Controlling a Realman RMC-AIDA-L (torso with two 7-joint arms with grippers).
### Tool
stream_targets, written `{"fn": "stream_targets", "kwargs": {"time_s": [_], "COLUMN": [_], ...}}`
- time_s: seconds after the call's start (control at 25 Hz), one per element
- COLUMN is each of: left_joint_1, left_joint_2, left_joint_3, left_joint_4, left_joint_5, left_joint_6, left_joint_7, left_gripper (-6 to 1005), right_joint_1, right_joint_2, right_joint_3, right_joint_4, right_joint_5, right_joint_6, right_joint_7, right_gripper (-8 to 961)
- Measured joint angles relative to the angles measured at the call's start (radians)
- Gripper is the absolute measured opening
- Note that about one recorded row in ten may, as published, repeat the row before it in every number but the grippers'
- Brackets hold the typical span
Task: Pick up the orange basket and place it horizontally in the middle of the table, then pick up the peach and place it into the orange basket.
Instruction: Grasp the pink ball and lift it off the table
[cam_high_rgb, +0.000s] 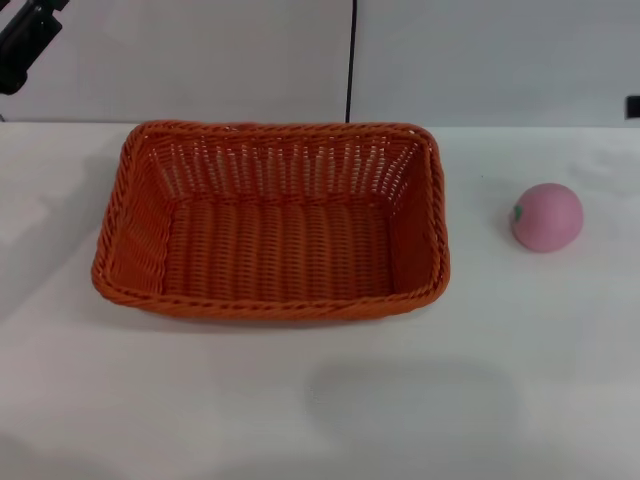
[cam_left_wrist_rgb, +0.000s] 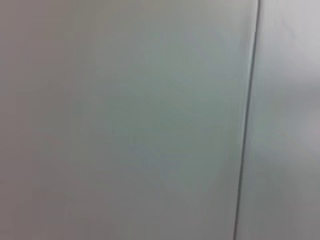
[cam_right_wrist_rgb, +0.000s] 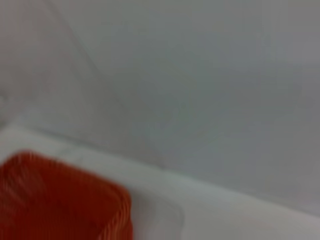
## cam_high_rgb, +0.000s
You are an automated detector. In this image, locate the pink peach toy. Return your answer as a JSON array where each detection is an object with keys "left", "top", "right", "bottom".
[{"left": 509, "top": 182, "right": 585, "bottom": 254}]

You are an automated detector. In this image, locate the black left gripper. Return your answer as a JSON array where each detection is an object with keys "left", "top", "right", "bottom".
[{"left": 0, "top": 0, "right": 70, "bottom": 97}]

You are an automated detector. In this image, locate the orange woven rectangular basket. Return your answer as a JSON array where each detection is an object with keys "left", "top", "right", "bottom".
[{"left": 90, "top": 118, "right": 452, "bottom": 323}]

